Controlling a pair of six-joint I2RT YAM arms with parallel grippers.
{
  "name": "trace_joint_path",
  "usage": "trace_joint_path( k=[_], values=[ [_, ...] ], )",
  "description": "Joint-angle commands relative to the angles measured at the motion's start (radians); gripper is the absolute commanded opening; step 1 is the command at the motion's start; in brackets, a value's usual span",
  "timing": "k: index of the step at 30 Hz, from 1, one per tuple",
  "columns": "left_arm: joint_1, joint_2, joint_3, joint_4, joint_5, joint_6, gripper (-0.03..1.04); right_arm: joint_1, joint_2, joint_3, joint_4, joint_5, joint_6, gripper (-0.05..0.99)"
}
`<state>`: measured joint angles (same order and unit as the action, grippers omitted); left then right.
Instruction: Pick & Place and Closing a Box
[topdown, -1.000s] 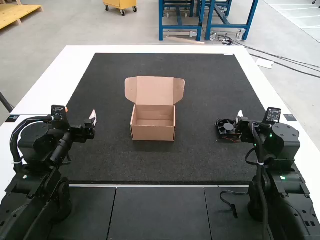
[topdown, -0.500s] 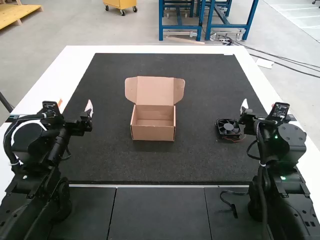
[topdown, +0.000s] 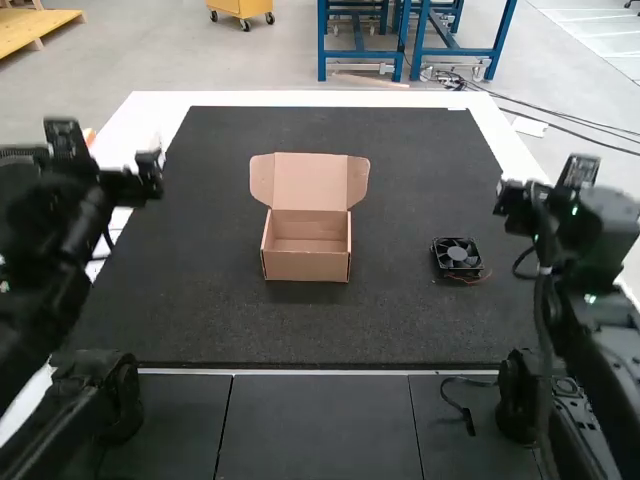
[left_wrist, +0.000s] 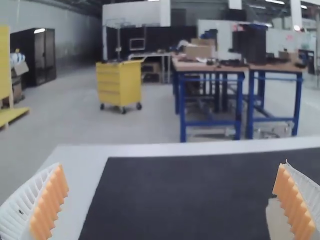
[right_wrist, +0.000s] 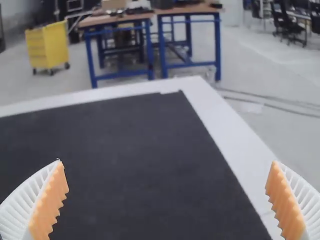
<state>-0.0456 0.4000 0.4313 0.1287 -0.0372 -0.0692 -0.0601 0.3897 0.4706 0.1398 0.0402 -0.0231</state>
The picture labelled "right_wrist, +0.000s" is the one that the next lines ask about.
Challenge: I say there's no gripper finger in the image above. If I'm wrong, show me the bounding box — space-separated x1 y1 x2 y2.
264 160 320 240
0 159 70 240

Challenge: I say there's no black mat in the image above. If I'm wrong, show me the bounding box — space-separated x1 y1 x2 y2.
0 90 272 240

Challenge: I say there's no black office chair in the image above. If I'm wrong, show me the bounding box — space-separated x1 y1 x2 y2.
271 0 308 48

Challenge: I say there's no yellow wheeled cart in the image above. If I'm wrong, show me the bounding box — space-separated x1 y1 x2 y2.
24 19 71 76

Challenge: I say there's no blue frame workbench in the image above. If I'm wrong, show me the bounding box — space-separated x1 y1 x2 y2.
153 6 226 83
77 11 156 89

